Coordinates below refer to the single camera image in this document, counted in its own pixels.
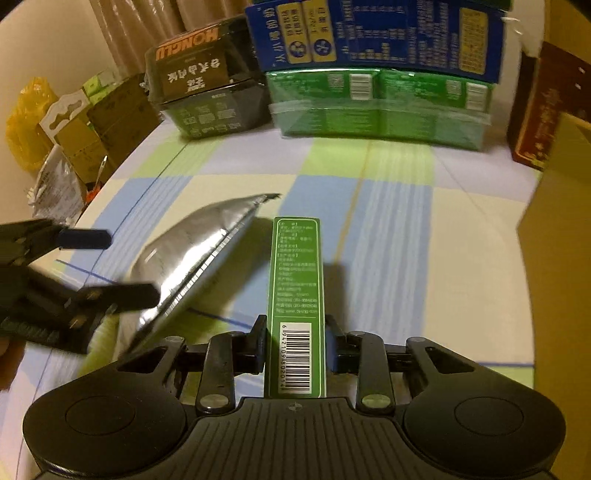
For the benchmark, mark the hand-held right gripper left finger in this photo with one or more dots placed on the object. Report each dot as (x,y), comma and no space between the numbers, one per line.
(256,350)

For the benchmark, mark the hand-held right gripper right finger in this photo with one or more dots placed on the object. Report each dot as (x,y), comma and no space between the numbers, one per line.
(339,355)

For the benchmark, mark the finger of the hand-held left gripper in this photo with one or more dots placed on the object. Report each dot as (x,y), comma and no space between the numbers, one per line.
(83,238)
(120,297)

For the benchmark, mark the small green paper box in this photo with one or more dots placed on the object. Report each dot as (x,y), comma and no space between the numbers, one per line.
(295,286)

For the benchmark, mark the silver foil pouch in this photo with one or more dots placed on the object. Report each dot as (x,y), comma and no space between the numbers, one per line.
(189,249)

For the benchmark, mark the desktop with checked cloth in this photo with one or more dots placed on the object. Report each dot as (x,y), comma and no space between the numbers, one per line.
(415,258)

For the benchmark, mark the person's left hand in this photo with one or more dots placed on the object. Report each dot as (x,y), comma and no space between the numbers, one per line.
(9,364)

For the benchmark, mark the crumpled silver bag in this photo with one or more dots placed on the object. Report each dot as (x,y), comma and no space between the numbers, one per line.
(55,184)

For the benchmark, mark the small brown cardboard box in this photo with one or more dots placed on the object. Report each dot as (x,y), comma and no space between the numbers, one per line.
(81,152)

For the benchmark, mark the tall brown cardboard box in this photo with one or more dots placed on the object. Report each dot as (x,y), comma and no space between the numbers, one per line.
(124,115)

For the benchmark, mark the yellow plastic bag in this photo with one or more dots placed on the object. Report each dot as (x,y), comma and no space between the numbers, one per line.
(27,120)

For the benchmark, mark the green tissue packs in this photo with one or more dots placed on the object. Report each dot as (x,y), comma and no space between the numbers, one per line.
(99,83)

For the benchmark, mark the dark plastic food box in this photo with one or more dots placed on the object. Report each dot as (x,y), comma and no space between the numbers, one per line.
(203,78)

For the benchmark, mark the beige curtain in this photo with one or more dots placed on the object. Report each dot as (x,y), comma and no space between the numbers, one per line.
(138,27)

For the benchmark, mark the green shrink-wrapped carton pack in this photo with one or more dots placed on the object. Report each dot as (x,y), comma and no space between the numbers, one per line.
(369,124)

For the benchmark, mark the dark red gift box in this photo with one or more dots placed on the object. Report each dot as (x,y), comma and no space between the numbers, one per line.
(535,115)

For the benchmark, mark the blue printed carton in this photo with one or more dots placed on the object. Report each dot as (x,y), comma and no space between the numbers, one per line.
(369,41)

